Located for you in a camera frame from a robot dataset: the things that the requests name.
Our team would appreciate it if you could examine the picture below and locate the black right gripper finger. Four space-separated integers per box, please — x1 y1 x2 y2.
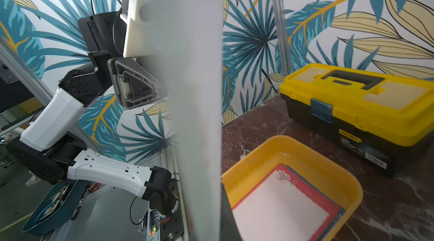
220 183 242 241

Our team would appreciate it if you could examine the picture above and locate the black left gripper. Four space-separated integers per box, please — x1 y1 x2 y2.
88 51 163 110

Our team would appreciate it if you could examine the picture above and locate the green floral stationery paper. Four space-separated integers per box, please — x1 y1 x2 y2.
151 0 223 241

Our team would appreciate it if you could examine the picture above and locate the yellow plastic tray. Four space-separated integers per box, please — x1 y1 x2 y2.
222 135 363 241

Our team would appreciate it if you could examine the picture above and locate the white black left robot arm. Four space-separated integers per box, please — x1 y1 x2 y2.
6 12 179 216

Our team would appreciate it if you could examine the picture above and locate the stack of stationery papers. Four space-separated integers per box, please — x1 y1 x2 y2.
285 165 346 241

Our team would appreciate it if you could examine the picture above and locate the yellow black toolbox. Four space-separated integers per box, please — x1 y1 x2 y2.
280 64 434 176

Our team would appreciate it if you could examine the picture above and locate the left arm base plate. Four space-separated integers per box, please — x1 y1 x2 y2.
138 208 185 241

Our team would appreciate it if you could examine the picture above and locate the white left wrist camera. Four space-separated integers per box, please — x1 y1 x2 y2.
120 0 153 57

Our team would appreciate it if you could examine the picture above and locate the aluminium left corner post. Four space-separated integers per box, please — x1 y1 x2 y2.
273 0 292 77

